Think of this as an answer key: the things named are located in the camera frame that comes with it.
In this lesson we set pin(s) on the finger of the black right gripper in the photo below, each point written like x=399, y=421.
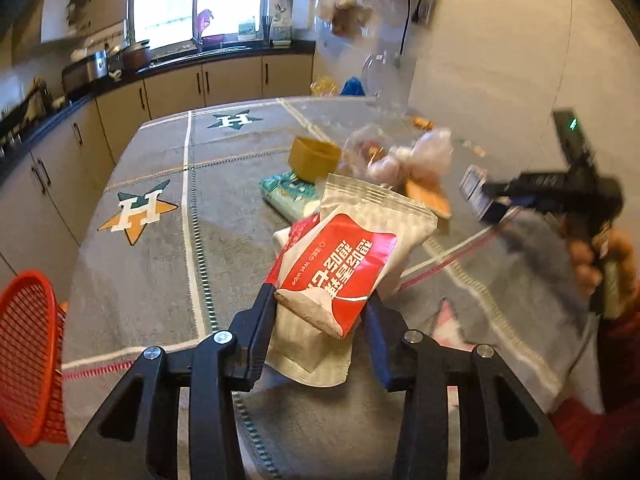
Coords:
x=492, y=212
x=500, y=188

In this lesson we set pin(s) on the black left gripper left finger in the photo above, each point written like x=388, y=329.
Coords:
x=134, y=433

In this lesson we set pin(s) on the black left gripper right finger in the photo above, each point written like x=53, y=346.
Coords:
x=503, y=432

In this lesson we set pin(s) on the dark snack wrapper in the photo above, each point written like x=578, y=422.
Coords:
x=471, y=187

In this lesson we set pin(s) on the orange cardboard box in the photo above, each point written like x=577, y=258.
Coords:
x=430, y=194

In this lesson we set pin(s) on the red white wet wipe packet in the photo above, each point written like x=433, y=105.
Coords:
x=356, y=245

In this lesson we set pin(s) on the white plastic bag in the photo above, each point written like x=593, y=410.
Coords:
x=370, y=154

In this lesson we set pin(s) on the teal tissue packet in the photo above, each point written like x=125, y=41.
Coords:
x=289, y=195

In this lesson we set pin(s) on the yellow round tape roll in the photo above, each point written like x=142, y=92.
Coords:
x=311, y=159

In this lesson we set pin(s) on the beige lower kitchen cabinets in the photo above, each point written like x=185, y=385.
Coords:
x=52, y=181

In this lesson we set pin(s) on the black kitchen countertop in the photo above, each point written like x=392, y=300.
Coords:
x=125, y=75

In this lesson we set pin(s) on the person's right hand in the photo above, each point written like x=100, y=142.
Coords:
x=588, y=277

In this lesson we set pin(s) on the grey star patterned tablecloth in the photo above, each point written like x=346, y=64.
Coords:
x=181, y=240

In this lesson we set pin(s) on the blue plastic bag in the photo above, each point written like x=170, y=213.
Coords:
x=353, y=87

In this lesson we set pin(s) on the red plastic mesh basket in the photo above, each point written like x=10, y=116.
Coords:
x=32, y=329

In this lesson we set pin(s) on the yellow crinkled plastic bag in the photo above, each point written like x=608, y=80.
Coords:
x=325, y=86

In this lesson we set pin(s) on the brown clay pot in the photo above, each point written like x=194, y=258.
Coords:
x=136, y=56

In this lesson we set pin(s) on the silver rice cooker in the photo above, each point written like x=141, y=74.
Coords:
x=80, y=73

